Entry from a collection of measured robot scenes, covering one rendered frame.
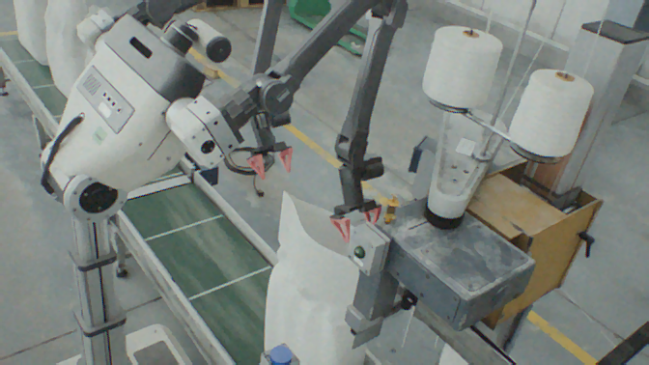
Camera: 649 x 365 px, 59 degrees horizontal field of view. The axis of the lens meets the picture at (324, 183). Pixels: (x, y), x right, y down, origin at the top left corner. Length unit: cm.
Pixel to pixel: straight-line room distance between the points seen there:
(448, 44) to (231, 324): 140
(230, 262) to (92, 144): 122
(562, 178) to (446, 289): 51
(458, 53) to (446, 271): 51
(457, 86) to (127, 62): 81
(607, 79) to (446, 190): 44
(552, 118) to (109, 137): 100
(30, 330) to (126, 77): 166
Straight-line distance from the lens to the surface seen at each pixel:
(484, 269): 126
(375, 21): 150
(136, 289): 302
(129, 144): 142
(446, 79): 142
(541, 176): 160
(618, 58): 145
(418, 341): 293
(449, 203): 130
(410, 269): 127
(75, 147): 155
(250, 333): 230
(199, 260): 258
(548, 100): 129
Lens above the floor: 210
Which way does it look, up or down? 33 degrees down
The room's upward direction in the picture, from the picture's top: 9 degrees clockwise
